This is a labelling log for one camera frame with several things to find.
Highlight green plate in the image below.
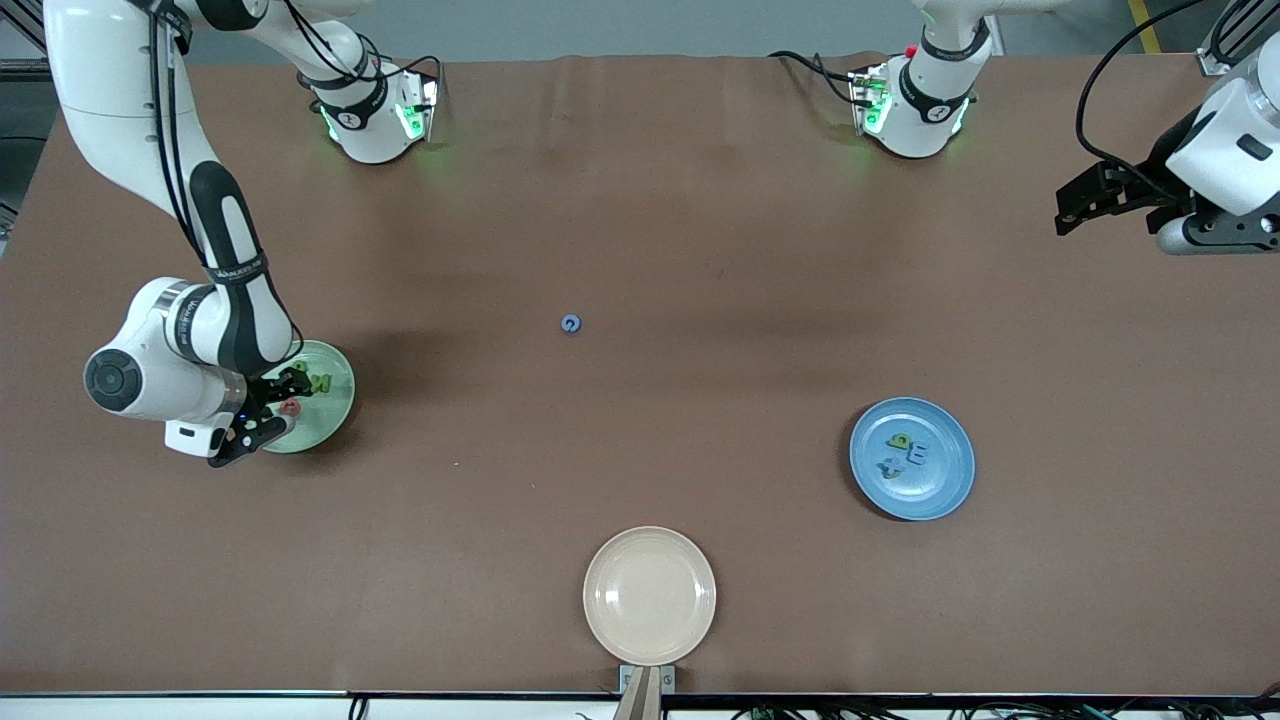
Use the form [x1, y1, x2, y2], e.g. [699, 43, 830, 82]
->
[258, 340, 357, 455]

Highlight black left arm base cable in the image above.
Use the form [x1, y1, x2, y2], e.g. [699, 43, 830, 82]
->
[768, 48, 863, 106]

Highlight black right arm base cable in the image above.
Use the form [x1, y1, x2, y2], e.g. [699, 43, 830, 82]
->
[370, 50, 446, 101]

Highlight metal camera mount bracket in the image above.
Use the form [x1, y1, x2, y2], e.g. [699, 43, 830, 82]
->
[613, 664, 677, 720]

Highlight black arm base cable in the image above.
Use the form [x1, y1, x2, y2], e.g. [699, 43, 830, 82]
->
[370, 50, 446, 101]
[768, 48, 863, 106]

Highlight beige plate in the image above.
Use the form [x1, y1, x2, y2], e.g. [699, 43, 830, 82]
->
[583, 526, 718, 667]

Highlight table cover mat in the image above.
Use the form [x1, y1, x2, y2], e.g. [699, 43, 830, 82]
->
[0, 52, 1280, 696]

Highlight blue plate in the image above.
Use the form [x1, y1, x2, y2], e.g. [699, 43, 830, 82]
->
[849, 397, 976, 522]

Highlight aluminium frame post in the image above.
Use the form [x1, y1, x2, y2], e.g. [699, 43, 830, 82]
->
[1195, 0, 1280, 78]

